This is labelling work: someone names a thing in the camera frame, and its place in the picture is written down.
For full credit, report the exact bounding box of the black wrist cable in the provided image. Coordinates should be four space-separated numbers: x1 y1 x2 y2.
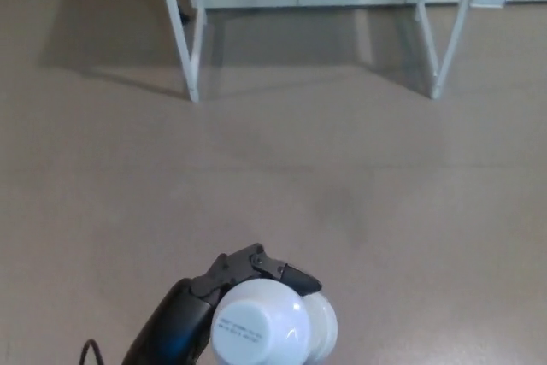
79 339 113 365

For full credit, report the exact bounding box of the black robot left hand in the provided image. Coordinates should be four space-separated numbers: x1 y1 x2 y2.
121 243 323 365

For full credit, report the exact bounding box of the white plastic bottle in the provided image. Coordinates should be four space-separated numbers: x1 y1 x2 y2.
210 278 339 365

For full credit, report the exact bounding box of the white metal table frame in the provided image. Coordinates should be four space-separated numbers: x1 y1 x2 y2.
137 0 486 103

